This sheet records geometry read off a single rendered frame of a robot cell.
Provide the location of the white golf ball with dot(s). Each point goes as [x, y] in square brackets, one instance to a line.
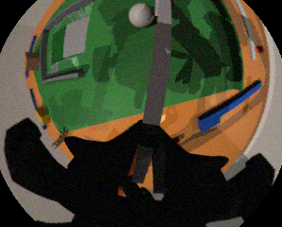
[141, 15]

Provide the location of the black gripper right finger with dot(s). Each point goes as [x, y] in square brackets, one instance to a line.
[170, 162]

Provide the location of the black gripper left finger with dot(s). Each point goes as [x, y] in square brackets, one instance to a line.
[116, 155]

